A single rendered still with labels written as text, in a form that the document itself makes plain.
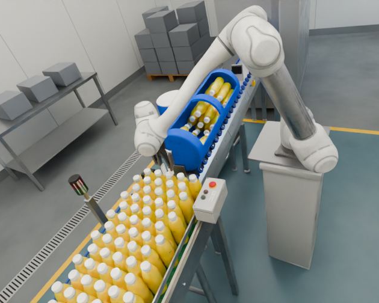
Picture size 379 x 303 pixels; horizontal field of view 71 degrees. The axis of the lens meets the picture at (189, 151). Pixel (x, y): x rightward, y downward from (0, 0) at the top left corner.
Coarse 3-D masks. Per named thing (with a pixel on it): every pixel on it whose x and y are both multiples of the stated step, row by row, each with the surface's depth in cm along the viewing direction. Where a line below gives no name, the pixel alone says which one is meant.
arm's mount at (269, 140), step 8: (264, 128) 170; (272, 128) 168; (328, 128) 156; (264, 136) 164; (272, 136) 162; (256, 144) 160; (264, 144) 158; (272, 144) 157; (256, 152) 155; (264, 152) 153; (272, 152) 152; (256, 160) 150; (264, 160) 148; (272, 160) 147; (280, 160) 146; (288, 160) 144; (296, 160) 143; (304, 168) 138
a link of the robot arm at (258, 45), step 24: (240, 24) 90; (264, 24) 83; (240, 48) 86; (264, 48) 82; (264, 72) 91; (288, 72) 97; (288, 96) 99; (288, 120) 108; (312, 144) 113; (312, 168) 117
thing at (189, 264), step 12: (204, 228) 142; (192, 240) 133; (204, 240) 144; (192, 252) 131; (180, 264) 124; (192, 264) 132; (180, 276) 121; (192, 276) 133; (204, 276) 150; (168, 288) 117; (180, 288) 122; (192, 288) 172; (204, 288) 157; (168, 300) 113; (180, 300) 123
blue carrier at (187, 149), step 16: (208, 80) 217; (224, 80) 211; (208, 96) 177; (224, 112) 182; (176, 128) 180; (192, 128) 193; (176, 144) 153; (192, 144) 148; (208, 144) 161; (176, 160) 162; (192, 160) 157
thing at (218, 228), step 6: (216, 222) 139; (216, 228) 143; (222, 228) 145; (216, 234) 147; (222, 234) 146; (222, 240) 149; (222, 246) 153; (222, 252) 158; (228, 252) 160; (222, 258) 163; (228, 258) 161; (228, 264) 165; (228, 270) 170; (228, 276) 176; (234, 276) 178; (234, 282) 180; (234, 288) 185; (234, 294) 193
